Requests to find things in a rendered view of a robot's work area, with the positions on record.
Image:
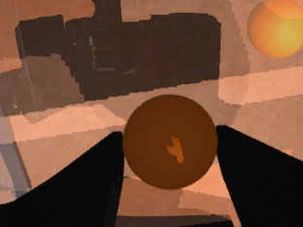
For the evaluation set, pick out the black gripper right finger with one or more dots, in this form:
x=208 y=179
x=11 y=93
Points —
x=266 y=185

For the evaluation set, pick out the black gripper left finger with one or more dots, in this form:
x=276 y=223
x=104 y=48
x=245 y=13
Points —
x=86 y=193

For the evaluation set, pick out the translucent orange ball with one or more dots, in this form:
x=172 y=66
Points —
x=275 y=28

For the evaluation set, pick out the brown ball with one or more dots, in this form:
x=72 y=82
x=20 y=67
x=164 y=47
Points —
x=170 y=142

